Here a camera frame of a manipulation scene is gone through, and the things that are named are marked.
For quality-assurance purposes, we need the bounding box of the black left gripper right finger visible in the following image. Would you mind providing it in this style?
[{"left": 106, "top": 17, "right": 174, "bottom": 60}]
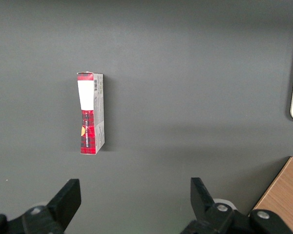
[{"left": 179, "top": 177, "right": 293, "bottom": 234}]

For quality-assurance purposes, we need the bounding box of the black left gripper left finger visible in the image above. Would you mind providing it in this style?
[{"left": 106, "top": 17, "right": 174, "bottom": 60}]
[{"left": 0, "top": 178, "right": 82, "bottom": 234}]

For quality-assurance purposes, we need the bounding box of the wooden drawer cabinet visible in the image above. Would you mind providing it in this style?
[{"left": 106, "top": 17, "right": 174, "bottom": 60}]
[{"left": 248, "top": 156, "right": 293, "bottom": 234}]

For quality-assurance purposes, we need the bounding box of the red plaid cardboard box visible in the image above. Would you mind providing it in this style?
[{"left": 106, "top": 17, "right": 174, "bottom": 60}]
[{"left": 76, "top": 71, "right": 105, "bottom": 156}]

